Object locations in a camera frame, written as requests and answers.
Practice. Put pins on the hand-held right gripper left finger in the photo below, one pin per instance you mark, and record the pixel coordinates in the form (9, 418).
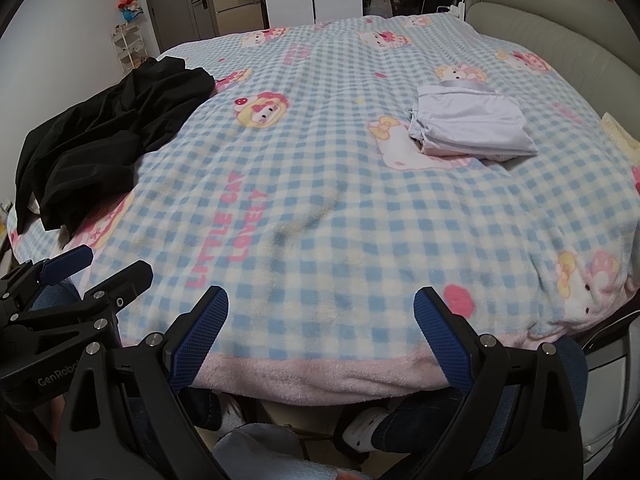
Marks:
(200, 332)

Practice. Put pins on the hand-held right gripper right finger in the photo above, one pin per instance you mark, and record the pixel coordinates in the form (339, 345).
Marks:
(440, 335)

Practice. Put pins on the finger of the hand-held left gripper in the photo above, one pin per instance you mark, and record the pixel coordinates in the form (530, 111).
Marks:
(127, 280)
(65, 262)

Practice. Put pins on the black clothes pile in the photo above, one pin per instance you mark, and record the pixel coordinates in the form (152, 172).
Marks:
(100, 150)

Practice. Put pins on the person's left leg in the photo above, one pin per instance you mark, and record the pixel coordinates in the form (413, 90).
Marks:
(202, 407)

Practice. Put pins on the person's leg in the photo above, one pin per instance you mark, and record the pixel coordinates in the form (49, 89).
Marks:
(202, 407)
(425, 420)

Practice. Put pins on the person's right leg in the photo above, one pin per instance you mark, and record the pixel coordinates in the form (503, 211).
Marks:
(425, 420)

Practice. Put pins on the white cartoon slipper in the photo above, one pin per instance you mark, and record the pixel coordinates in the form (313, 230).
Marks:
(232, 412)
(367, 430)

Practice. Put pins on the blue checkered cartoon blanket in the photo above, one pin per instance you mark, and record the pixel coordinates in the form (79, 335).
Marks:
(325, 185)

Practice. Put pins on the folded pale lavender garment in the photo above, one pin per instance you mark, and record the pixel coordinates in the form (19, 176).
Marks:
(475, 125)

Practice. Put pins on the white shelf rack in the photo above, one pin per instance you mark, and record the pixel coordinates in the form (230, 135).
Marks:
(130, 50)

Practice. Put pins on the red and blue plush toy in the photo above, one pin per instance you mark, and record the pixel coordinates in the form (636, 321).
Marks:
(130, 7)

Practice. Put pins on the pale yellow pillow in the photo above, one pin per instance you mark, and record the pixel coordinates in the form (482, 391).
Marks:
(622, 135)

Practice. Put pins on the grey door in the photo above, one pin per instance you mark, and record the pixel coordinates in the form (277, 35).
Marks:
(175, 5)

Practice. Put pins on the beige cabinet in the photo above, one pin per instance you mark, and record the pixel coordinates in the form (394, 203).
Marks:
(235, 15)

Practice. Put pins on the grey upholstered headboard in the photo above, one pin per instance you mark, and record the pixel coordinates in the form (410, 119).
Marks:
(550, 35)

